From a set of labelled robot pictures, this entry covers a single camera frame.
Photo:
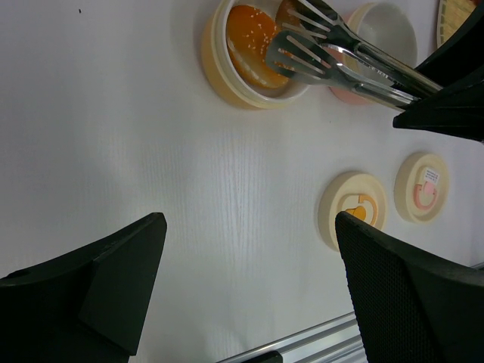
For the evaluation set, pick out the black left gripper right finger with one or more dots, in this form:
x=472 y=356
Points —
x=410 y=305

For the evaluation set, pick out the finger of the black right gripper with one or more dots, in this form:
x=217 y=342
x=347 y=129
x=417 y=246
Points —
x=456 y=110
x=460 y=55

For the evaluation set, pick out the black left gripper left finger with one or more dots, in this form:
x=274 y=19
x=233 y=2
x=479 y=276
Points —
x=88 y=305

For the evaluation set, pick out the metal serving tongs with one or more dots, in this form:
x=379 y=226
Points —
x=316 y=46

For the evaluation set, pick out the orange bread bun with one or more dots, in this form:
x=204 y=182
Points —
x=249 y=32

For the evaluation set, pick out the orange lunch box bowl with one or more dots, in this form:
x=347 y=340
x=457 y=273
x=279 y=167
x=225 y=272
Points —
x=221 y=73

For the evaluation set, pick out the pink lunch box bowl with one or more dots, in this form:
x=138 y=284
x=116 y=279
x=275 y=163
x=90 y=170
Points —
x=386 y=26

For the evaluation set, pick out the bamboo mat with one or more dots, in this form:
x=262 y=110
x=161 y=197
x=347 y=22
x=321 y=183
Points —
x=451 y=16

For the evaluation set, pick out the aluminium front rail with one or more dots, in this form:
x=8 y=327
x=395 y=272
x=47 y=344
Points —
x=336 y=340

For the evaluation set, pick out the cream lid pink handle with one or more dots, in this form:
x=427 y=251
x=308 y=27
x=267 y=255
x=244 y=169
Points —
x=421 y=187

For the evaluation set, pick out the cream lid orange handle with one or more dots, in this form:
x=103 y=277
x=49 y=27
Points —
x=360 y=194

